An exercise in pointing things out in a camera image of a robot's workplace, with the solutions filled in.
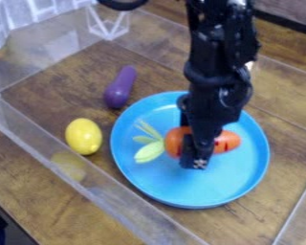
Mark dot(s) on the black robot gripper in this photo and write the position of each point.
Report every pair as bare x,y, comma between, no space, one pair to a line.
224,44

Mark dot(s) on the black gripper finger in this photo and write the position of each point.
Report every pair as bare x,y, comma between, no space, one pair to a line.
195,153

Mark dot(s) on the orange toy carrot green leaves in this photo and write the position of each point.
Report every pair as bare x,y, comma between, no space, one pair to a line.
156,144

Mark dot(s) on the purple toy eggplant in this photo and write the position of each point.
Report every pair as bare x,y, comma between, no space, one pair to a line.
118,92

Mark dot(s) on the blue round plate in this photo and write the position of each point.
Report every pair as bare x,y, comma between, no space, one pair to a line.
234,173

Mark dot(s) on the clear acrylic back barrier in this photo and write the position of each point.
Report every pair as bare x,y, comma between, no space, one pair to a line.
156,47

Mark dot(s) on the clear acrylic barrier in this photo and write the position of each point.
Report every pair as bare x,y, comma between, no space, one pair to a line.
156,47
150,224

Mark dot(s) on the yellow toy lemon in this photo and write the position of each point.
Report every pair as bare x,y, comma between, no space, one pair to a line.
84,136

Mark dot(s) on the clear acrylic front barrier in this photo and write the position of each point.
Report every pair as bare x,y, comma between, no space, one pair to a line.
150,224

